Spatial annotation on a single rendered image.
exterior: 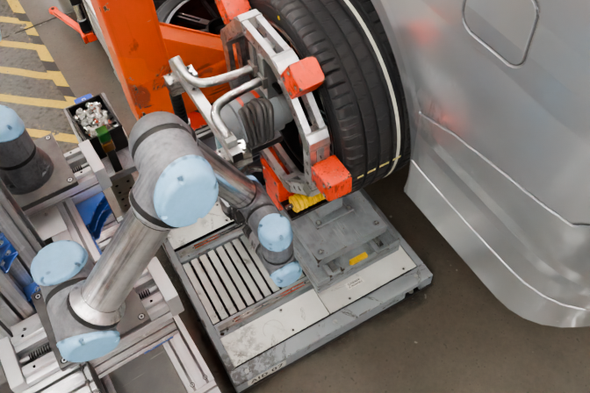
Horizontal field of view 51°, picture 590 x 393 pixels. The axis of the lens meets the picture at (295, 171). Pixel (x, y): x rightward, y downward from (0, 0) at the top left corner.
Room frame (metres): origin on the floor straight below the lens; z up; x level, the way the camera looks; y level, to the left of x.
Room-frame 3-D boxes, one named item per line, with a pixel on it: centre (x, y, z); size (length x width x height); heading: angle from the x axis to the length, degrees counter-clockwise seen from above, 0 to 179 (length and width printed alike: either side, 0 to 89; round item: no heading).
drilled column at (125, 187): (1.63, 0.73, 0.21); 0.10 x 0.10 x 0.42; 26
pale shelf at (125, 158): (1.60, 0.72, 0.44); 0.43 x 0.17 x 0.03; 26
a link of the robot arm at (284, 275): (0.76, 0.05, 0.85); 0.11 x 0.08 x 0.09; 26
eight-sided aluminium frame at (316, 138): (1.29, 0.05, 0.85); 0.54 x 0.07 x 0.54; 26
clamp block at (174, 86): (1.35, 0.31, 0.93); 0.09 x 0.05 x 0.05; 116
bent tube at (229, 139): (1.14, 0.12, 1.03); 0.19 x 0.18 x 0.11; 116
